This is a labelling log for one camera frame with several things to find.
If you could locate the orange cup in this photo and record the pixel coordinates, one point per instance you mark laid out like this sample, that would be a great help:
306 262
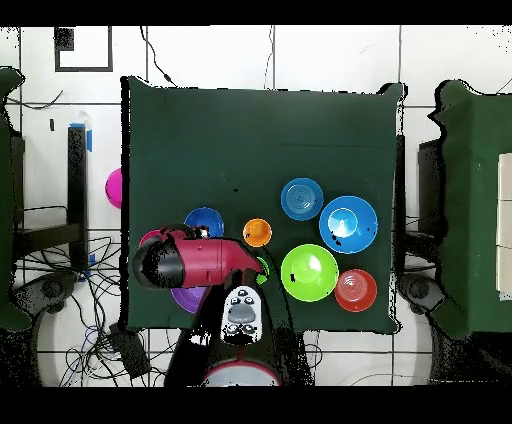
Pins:
257 232

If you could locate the large light blue bowl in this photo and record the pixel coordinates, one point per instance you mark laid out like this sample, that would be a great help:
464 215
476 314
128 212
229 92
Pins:
360 236

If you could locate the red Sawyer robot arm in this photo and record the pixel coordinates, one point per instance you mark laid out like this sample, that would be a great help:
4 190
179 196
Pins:
208 260

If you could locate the white box stack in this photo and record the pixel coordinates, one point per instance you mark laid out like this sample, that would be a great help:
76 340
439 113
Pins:
506 224

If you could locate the small dark blue bowl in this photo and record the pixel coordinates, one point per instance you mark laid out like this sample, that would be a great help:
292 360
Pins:
210 220

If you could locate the small light blue bowl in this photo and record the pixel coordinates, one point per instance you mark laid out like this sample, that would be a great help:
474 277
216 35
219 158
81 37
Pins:
302 199

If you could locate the green cup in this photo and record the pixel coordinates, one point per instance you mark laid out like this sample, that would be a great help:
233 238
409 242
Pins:
265 266

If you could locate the dark green table cloth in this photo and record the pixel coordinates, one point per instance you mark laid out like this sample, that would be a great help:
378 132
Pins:
240 140

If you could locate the large green bowl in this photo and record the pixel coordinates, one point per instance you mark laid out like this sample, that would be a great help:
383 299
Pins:
310 274

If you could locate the large purple bowl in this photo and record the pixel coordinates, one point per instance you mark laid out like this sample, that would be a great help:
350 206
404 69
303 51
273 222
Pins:
188 298

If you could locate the small pink bowl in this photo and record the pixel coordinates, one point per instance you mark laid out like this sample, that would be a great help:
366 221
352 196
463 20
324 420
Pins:
147 236

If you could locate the orange bowl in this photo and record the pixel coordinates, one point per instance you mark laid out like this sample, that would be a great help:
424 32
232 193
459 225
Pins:
356 290

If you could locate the magenta bowl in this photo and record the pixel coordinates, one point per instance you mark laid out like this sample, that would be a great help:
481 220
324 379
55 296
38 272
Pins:
115 188

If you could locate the black metal stand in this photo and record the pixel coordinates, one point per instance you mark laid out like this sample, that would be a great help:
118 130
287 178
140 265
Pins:
77 180

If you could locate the black power strip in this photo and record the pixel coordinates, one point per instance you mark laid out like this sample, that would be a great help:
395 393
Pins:
130 352

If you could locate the neighbouring green table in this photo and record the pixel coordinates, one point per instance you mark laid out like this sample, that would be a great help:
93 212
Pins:
6 200
472 200

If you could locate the black pedestal leg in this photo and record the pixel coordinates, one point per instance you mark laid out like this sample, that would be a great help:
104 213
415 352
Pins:
44 290
420 290

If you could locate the black square frame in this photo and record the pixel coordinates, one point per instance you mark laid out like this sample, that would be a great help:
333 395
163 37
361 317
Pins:
110 48

